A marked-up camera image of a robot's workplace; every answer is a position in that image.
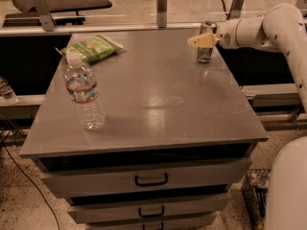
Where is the dark blue snack bag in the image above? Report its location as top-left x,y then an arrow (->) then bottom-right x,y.
255,187 -> 268,218

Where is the top drawer with black handle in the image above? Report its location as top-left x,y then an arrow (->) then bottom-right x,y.
41,157 -> 252,198

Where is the redbull can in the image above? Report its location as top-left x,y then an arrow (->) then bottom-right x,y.
197,21 -> 217,63

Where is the middle metal bracket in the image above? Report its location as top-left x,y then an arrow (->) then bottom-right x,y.
156,0 -> 168,28

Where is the green chip bag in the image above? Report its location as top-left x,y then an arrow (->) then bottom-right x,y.
56,34 -> 123,64

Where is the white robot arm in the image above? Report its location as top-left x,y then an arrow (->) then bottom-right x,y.
187,4 -> 307,230

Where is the right metal bracket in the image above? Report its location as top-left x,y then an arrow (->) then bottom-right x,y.
226,0 -> 245,20

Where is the left metal bracket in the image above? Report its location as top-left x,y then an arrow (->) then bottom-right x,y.
33,0 -> 56,32

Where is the black chair base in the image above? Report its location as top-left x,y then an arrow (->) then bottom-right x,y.
3,0 -> 112,27

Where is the drawer with black handle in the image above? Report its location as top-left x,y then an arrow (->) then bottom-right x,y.
41,157 -> 252,198
68,193 -> 230,224
85,212 -> 216,230

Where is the middle drawer with black handle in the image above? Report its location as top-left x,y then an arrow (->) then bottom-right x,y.
68,193 -> 230,224

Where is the wire basket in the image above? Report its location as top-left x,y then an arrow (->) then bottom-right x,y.
242,169 -> 271,230

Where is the grey drawer cabinet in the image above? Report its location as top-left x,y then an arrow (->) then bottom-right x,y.
19,28 -> 269,230

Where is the metal bracket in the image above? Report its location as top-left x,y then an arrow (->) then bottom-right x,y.
156,0 -> 168,28
33,0 -> 56,32
226,0 -> 245,20

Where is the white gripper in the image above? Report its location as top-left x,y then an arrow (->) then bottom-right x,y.
187,19 -> 240,49

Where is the bottom drawer with black handle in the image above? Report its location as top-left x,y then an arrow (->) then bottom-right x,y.
85,212 -> 216,230

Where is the black floor cable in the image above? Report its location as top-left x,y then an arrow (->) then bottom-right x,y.
0,134 -> 61,230

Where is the clear plastic water bottle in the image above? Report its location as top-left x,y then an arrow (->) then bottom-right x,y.
62,52 -> 106,130

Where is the small bottle on left ledge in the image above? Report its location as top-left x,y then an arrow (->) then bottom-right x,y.
0,77 -> 18,104

